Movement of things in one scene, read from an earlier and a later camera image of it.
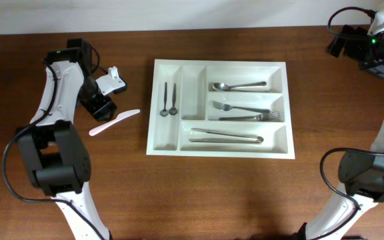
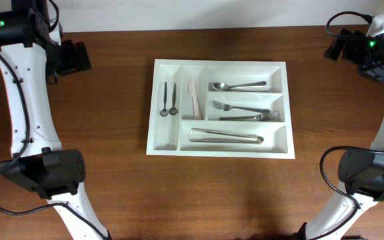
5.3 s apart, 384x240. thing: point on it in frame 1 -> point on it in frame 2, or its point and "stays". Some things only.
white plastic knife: (121, 117) -> (192, 91)
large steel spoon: (223, 87) stays
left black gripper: (102, 109) -> (75, 63)
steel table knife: (253, 140) stays
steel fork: (228, 107) stays
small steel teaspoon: (165, 113) stays
